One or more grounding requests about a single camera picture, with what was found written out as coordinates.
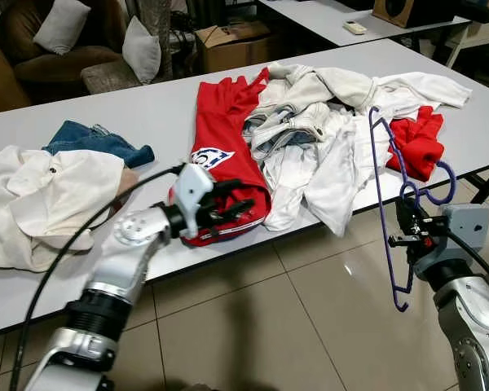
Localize wooden speaker box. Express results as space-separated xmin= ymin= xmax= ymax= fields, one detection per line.
xmin=372 ymin=0 xmax=459 ymax=30

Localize cardboard box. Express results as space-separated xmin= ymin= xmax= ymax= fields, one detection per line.
xmin=193 ymin=21 xmax=279 ymax=75

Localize white office table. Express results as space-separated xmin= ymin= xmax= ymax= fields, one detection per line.
xmin=259 ymin=0 xmax=475 ymax=71

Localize small red garment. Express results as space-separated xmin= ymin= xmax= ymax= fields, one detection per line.
xmin=385 ymin=105 xmax=446 ymax=182

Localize red jersey with crest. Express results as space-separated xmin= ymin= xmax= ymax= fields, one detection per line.
xmin=169 ymin=68 xmax=272 ymax=248

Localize cream button shirt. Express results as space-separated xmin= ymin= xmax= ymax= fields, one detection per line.
xmin=0 ymin=146 xmax=140 ymax=273

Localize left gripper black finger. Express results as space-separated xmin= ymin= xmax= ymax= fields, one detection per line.
xmin=218 ymin=204 xmax=259 ymax=229
xmin=215 ymin=178 xmax=259 ymax=203

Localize long white garment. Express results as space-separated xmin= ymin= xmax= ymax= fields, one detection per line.
xmin=264 ymin=112 xmax=394 ymax=238

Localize purple plastic hanger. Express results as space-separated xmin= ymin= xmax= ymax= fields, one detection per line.
xmin=368 ymin=106 xmax=458 ymax=314

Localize brown sofa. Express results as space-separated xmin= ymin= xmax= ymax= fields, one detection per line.
xmin=0 ymin=0 xmax=130 ymax=84

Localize black table leg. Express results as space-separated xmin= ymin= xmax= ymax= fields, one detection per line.
xmin=459 ymin=165 xmax=489 ymax=203

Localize white jeans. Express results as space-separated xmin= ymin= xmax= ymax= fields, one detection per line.
xmin=244 ymin=101 xmax=353 ymax=165

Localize cream jacket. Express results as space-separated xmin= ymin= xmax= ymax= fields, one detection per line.
xmin=261 ymin=63 xmax=377 ymax=112

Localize grey square pillow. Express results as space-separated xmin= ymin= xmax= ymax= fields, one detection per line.
xmin=33 ymin=0 xmax=91 ymax=56
xmin=121 ymin=15 xmax=163 ymax=86

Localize blue denim jeans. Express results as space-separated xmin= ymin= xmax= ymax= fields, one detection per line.
xmin=42 ymin=120 xmax=156 ymax=169

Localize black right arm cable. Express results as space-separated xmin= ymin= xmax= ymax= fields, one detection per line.
xmin=438 ymin=231 xmax=489 ymax=296

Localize white shirt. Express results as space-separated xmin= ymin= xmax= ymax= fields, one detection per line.
xmin=370 ymin=71 xmax=473 ymax=124

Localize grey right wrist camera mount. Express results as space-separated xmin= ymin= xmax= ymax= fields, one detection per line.
xmin=434 ymin=203 xmax=489 ymax=271

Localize grey woven stool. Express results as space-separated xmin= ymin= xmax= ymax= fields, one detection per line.
xmin=81 ymin=60 xmax=144 ymax=95

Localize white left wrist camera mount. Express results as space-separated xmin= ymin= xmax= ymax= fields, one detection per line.
xmin=172 ymin=162 xmax=215 ymax=239

